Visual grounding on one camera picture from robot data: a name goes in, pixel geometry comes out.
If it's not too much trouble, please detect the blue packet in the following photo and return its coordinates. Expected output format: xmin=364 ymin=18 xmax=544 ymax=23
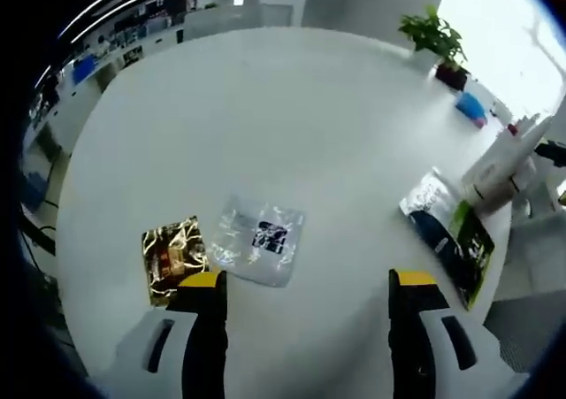
xmin=455 ymin=91 xmax=488 ymax=128

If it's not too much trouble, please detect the clear skincare sachet dark print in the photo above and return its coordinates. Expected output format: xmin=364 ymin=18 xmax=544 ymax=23
xmin=207 ymin=195 xmax=307 ymax=288

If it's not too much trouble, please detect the green potted plant white pot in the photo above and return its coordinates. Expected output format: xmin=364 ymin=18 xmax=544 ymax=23
xmin=397 ymin=4 xmax=470 ymax=71

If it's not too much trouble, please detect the dark green skincare packet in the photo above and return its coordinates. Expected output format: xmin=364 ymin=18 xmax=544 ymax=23
xmin=397 ymin=166 xmax=496 ymax=312

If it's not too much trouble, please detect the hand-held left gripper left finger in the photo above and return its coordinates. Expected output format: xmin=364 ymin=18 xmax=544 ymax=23
xmin=117 ymin=269 xmax=229 ymax=399

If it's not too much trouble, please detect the blue storage box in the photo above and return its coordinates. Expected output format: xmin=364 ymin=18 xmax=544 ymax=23
xmin=72 ymin=56 xmax=99 ymax=85

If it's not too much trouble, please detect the small white spray bottle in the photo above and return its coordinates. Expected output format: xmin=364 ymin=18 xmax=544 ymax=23
xmin=472 ymin=157 xmax=539 ymax=208

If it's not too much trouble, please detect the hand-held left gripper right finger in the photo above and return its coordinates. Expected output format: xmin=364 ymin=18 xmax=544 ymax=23
xmin=387 ymin=268 xmax=501 ymax=399

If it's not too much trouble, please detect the dark red plant pot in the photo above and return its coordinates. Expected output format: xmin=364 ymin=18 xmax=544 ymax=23
xmin=434 ymin=61 xmax=470 ymax=92

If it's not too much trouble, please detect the white skincare tube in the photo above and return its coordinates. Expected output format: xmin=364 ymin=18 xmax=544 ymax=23
xmin=461 ymin=113 xmax=555 ymax=206

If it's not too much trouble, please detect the gold foil skincare sachet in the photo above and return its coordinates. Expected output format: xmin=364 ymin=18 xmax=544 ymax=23
xmin=141 ymin=215 xmax=212 ymax=308

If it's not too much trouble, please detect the grey mesh office chair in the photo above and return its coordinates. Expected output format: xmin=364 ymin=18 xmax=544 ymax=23
xmin=484 ymin=212 xmax=566 ymax=373

